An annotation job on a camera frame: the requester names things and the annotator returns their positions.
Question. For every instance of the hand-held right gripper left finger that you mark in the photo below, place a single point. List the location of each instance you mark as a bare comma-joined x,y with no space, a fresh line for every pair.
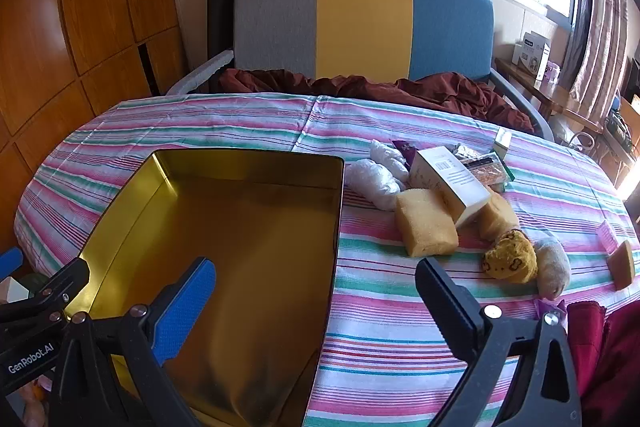
185,307

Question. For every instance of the small pink box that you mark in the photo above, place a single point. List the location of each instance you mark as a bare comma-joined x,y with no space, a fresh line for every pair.
552,72

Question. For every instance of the yellow knitted toy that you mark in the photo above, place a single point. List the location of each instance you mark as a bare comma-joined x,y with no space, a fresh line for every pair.
510,257

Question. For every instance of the white appliance box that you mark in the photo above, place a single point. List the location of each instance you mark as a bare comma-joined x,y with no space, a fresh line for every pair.
530,54

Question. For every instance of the yellow sponge block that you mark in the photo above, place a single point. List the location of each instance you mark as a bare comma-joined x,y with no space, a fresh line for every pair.
497,217
425,222

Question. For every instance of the black rolled mat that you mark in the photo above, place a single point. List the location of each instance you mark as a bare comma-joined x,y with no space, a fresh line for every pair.
220,17

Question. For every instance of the grey yellow blue headboard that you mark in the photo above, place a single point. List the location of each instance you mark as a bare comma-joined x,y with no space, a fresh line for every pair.
365,22

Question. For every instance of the purple snack packet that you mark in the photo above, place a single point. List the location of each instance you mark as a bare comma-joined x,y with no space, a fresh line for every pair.
550,307
406,152

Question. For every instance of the grey bed rail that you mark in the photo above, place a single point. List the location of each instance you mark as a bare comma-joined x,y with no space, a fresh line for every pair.
200,72
525,102

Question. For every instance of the wooden side desk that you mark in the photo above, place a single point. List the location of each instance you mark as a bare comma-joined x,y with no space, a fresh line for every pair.
545,94

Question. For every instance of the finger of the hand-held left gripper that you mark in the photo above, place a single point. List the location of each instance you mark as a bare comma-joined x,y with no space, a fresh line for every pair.
65,282
10,263

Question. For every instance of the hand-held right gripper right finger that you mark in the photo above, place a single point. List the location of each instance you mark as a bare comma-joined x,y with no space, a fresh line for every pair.
450,302

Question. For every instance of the striped bed sheet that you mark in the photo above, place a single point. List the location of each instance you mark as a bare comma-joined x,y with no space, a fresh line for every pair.
225,117

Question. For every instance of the small green white box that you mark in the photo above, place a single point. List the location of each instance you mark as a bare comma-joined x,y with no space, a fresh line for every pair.
502,144

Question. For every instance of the beige patterned curtain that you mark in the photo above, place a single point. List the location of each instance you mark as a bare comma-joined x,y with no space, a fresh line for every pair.
600,32

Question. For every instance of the dark red cloth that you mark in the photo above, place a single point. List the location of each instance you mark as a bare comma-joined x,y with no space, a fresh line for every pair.
610,357

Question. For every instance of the gold tin box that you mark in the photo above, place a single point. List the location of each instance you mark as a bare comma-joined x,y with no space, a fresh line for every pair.
240,232

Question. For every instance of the white teal small box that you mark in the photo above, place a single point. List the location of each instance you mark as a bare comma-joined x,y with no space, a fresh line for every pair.
12,291

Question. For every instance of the wooden wardrobe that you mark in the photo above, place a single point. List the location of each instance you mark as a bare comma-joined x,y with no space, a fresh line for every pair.
75,7

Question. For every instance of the maroon blanket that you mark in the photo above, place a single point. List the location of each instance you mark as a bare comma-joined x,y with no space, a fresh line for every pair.
450,92

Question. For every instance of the brown sponge block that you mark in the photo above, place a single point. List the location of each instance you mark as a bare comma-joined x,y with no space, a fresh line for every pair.
622,264

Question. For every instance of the large white carton box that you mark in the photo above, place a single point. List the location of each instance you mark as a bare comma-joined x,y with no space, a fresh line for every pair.
450,182

